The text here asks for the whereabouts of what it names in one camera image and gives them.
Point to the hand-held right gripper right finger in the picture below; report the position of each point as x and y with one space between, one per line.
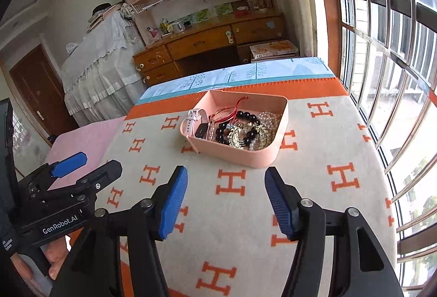
280 205

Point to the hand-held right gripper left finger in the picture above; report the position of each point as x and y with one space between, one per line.
172 208

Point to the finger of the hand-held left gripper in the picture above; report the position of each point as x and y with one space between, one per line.
102 174
70 162

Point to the pink plastic tray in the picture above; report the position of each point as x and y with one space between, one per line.
239 155

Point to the person's left hand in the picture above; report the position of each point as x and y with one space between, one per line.
56 256

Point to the pink bed sheet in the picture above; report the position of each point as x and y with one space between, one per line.
92 136

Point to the orange letter print blanket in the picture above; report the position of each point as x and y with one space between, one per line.
324 140

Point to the brown wooden door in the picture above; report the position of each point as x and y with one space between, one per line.
37 85

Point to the white lace covered cabinet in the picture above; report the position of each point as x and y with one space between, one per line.
99 71

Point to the blue tree print sheet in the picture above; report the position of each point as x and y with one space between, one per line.
273 70

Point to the pink pen holder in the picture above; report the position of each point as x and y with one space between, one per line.
152 33

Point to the pile of papers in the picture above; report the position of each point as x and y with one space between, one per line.
102 15

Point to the stack of magazines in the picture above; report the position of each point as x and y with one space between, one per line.
273 48

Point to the white mug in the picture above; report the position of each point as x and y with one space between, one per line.
178 27

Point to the wooden desk with drawers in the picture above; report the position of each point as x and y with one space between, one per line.
205 41

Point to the row of green picture cards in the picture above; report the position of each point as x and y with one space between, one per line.
208 13

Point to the metal window grille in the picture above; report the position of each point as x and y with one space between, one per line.
392 44

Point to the red tissue box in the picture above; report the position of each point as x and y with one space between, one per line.
240 12

